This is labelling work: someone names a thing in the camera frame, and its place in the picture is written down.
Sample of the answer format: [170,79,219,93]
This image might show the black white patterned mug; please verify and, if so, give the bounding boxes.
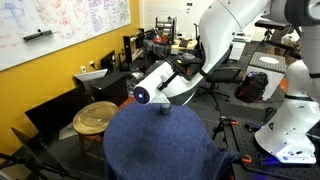
[158,102,173,117]

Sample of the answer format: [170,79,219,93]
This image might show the black computer case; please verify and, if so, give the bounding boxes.
[89,71,130,105]

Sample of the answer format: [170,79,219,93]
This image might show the round wooden desk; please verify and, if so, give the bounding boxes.
[169,35,200,52]

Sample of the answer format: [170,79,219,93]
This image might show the black upright monitor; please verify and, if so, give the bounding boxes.
[99,49,118,73]

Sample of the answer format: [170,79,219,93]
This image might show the blue cloth table cover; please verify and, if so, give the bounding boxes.
[102,101,242,180]

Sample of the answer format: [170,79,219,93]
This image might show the black office chair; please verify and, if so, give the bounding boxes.
[194,62,244,112]

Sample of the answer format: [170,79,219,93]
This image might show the round wooden stool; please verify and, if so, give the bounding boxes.
[71,101,120,158]

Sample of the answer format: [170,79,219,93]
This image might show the grey flat monitor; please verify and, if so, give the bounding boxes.
[72,68,110,90]

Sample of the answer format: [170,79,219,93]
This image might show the black red backpack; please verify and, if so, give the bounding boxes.
[234,71,270,104]

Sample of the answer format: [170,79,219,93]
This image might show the black breadboard table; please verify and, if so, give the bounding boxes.
[221,116,320,180]

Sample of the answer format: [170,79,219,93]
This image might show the grey floor sheet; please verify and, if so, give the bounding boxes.
[59,124,80,142]

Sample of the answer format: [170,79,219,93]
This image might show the large black flat monitor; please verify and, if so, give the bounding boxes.
[24,85,88,142]

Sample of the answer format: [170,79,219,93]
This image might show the whiteboard with writing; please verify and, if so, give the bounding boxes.
[0,0,132,73]

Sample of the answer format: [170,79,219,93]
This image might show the small black flat monitor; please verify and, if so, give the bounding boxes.
[11,127,68,180]

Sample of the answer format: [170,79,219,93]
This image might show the black thin metal stand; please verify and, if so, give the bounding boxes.
[0,151,74,180]

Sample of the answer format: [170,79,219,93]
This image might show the black bar clamp orange handle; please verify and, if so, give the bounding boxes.
[240,153,253,165]
[217,115,240,127]

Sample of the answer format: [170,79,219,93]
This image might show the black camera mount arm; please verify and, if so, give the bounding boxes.
[254,18,303,61]

